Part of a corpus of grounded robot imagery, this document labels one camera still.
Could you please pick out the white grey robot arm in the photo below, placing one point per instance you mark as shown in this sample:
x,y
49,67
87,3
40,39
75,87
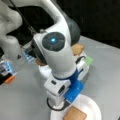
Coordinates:
x,y
52,46

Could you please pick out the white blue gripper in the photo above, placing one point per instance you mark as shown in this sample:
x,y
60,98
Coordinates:
x,y
63,90

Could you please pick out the toasted bread slice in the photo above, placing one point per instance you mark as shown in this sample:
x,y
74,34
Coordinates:
x,y
77,49
75,114

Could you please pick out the blue orange background device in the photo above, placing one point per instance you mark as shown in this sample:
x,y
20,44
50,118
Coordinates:
x,y
7,74

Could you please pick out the white divided round tray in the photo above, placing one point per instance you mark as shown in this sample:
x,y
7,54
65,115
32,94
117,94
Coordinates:
x,y
82,66

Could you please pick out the brown round meat patty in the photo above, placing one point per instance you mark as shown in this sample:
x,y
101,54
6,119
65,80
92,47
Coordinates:
x,y
39,62

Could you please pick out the white paper plate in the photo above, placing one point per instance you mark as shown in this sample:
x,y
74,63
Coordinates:
x,y
83,103

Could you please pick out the green lettuce piece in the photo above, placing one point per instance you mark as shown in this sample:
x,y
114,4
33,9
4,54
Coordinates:
x,y
88,60

